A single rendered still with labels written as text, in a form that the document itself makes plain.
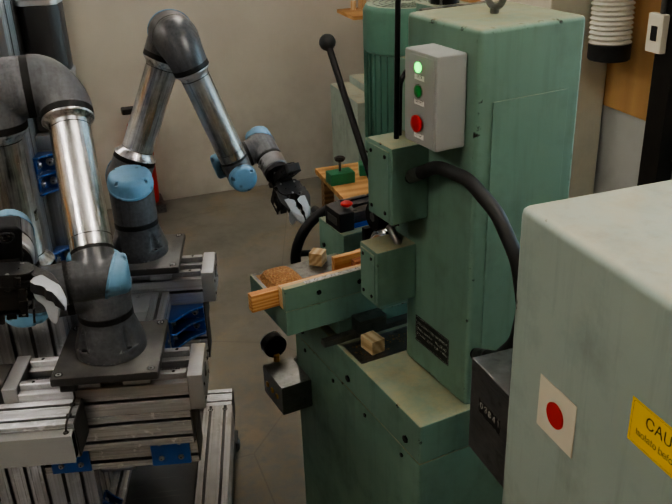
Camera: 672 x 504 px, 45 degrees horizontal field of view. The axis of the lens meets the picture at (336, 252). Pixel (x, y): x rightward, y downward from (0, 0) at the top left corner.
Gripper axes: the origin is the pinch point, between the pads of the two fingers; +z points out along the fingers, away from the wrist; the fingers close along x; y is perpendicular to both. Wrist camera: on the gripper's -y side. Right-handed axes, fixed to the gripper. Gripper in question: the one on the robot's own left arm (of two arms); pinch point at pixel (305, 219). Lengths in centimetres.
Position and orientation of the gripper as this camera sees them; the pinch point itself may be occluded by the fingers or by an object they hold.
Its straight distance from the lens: 221.7
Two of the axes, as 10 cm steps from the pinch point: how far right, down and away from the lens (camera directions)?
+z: 4.1, 7.7, -4.9
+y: -2.0, 6.0, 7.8
